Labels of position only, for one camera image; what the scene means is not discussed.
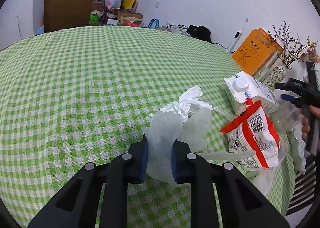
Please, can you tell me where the translucent white plastic wrapper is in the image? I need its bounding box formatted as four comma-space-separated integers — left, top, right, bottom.
144, 107, 212, 187

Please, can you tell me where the blue handled bag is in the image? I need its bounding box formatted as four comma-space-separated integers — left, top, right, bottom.
146, 18, 159, 29

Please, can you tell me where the white milk carton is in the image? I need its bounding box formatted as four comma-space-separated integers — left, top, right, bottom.
223, 71, 279, 116

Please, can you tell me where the green checkered tablecloth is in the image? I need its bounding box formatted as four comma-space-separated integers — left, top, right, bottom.
0, 25, 297, 228

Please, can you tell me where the clear glass jar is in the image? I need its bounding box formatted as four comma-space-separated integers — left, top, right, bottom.
271, 91, 303, 133

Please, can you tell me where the white electric toothbrush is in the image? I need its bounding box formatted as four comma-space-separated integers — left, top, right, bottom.
226, 18, 249, 53

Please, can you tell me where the orange book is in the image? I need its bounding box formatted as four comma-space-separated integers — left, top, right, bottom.
232, 27, 284, 77

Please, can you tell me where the dried flowers bouquet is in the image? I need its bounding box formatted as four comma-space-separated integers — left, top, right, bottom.
267, 21, 319, 69

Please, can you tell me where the yellow shopping bag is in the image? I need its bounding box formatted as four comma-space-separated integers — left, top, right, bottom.
123, 0, 136, 10

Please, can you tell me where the speckled small vase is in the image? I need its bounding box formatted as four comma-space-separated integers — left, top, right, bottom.
263, 65, 287, 91

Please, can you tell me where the red white snack bag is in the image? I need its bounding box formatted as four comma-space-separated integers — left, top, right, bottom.
220, 99, 280, 169

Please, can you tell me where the dark wooden slatted chair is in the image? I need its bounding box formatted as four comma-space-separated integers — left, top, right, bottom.
286, 155, 317, 216

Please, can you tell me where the person's right hand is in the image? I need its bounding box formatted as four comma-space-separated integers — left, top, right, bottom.
300, 106, 320, 142

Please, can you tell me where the white tissue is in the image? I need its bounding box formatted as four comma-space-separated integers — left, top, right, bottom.
159, 85, 213, 123

